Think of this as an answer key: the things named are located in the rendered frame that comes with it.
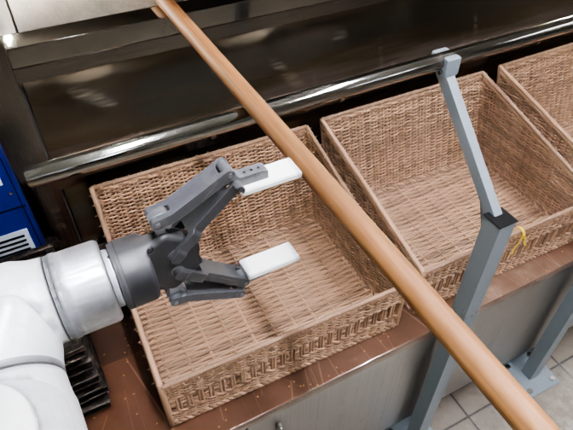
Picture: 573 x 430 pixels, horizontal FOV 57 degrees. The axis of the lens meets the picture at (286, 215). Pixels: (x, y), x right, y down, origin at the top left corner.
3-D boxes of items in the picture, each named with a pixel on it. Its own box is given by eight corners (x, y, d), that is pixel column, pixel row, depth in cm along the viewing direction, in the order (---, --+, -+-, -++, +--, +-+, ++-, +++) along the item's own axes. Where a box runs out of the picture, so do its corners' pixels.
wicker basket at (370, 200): (311, 195, 156) (315, 115, 136) (461, 143, 174) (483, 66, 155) (411, 319, 125) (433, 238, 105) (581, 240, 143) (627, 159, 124)
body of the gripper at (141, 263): (95, 226, 55) (181, 198, 58) (113, 278, 61) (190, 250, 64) (113, 276, 50) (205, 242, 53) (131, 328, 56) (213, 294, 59)
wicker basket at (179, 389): (112, 265, 136) (83, 183, 117) (305, 200, 154) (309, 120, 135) (168, 432, 105) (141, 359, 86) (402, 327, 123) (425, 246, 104)
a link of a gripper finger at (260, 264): (249, 276, 64) (249, 281, 64) (299, 256, 66) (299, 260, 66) (239, 259, 65) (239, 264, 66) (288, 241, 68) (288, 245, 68)
